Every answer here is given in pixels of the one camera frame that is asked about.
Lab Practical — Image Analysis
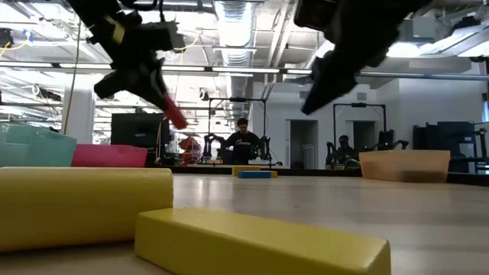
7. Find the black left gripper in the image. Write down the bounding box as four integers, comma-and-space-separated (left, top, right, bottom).
93, 49, 170, 112

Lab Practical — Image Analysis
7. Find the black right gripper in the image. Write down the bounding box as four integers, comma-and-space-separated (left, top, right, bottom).
301, 0, 421, 115

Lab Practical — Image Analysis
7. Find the red wooden block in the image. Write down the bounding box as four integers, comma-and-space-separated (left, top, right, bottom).
164, 95, 189, 131

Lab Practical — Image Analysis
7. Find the blue wooden block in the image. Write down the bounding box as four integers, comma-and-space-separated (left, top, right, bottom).
237, 170, 274, 180

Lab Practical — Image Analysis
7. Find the yellow wooden cylinder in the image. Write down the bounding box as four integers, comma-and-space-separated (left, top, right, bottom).
0, 166, 174, 253

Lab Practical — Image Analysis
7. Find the black monitor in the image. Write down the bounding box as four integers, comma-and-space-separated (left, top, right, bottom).
110, 112, 171, 150

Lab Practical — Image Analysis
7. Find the red background object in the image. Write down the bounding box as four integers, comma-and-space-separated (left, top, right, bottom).
178, 136, 202, 163

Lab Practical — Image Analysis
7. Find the red plastic bin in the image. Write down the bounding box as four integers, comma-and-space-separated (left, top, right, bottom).
71, 144, 149, 168

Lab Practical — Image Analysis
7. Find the white column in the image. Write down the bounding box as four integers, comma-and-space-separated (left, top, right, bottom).
62, 74, 97, 148

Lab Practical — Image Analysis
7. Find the overhead light bar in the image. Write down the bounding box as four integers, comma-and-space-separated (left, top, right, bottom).
0, 62, 489, 82

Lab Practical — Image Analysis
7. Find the person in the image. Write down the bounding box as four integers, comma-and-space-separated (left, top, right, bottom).
224, 117, 263, 166

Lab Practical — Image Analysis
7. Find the orange plastic bin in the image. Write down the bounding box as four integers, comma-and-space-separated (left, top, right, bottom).
358, 149, 452, 183

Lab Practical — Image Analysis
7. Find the teal plastic bin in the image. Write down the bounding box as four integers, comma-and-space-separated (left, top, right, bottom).
0, 121, 78, 168

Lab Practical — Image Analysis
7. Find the black cabinet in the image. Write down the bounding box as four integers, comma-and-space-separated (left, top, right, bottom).
411, 120, 478, 170

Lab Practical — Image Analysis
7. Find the black background rig frame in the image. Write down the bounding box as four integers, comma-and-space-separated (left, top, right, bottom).
207, 97, 267, 154
332, 102, 387, 152

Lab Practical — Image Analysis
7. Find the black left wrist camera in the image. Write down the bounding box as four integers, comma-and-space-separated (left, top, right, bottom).
141, 21, 186, 53

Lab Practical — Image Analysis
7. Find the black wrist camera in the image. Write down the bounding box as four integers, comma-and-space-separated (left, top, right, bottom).
293, 0, 338, 34
141, 21, 186, 53

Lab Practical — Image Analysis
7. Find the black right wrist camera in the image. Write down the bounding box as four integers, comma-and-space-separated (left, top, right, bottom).
293, 0, 338, 34

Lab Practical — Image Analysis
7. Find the yellow cable tag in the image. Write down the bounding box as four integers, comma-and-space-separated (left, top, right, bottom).
112, 17, 126, 45

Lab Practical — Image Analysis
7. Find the yellow hanging cable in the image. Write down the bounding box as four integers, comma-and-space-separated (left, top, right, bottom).
60, 15, 84, 138

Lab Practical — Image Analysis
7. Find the silver round ceiling duct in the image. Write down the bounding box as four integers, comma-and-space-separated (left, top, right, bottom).
212, 0, 256, 148

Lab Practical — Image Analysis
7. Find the rectangular ceiling duct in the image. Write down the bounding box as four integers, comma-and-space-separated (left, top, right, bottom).
385, 15, 489, 60

